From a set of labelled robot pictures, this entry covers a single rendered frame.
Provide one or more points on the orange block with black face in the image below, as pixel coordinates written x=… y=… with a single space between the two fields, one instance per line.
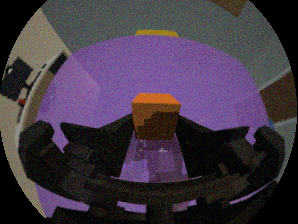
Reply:
x=155 y=116

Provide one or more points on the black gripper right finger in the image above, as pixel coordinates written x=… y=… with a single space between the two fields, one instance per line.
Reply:
x=199 y=145

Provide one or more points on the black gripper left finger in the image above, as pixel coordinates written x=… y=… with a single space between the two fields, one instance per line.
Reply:
x=109 y=142

